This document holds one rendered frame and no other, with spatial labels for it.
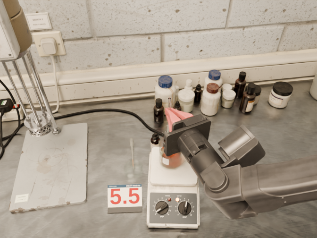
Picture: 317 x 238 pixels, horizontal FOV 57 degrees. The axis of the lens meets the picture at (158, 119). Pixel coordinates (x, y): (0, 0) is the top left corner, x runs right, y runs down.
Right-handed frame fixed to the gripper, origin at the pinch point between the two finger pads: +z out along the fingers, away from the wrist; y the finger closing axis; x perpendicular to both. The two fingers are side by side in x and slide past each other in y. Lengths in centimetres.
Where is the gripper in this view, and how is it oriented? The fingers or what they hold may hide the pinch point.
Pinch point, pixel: (168, 111)
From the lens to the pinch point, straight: 66.4
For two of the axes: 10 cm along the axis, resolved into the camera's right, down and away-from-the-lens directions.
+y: -9.0, 3.0, -3.0
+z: -4.3, -6.3, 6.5
